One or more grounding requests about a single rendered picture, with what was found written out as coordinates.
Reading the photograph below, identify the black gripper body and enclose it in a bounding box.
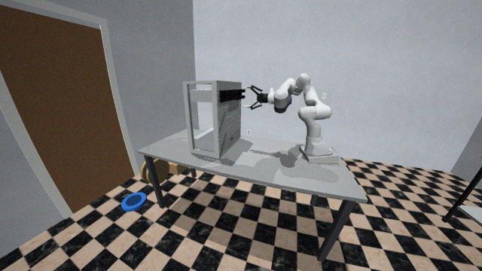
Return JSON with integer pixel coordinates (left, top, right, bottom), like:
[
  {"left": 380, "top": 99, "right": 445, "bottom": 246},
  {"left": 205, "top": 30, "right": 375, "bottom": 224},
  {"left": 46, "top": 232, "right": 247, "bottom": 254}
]
[{"left": 257, "top": 93, "right": 268, "bottom": 103}]

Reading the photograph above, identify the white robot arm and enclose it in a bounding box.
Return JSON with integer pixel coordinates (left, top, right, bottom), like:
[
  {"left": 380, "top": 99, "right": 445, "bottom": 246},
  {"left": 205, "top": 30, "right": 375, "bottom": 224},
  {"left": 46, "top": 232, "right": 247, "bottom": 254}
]
[{"left": 267, "top": 74, "right": 332, "bottom": 156}]

